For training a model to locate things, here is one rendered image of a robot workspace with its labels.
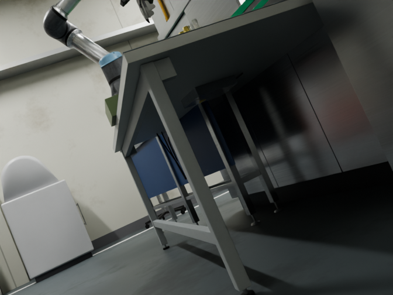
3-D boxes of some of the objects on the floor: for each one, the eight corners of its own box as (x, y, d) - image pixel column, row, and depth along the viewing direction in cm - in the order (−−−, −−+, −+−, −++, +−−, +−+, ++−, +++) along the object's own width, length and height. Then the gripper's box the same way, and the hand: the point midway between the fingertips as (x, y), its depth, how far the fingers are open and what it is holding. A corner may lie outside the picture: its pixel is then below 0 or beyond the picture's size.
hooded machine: (99, 249, 456) (58, 150, 464) (98, 254, 399) (51, 141, 407) (38, 277, 436) (-3, 174, 444) (28, 287, 378) (-20, 168, 386)
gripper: (145, -27, 190) (162, 10, 189) (144, -14, 202) (159, 22, 200) (130, -22, 188) (147, 16, 187) (129, -9, 200) (145, 27, 198)
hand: (147, 18), depth 193 cm, fingers open, 5 cm apart
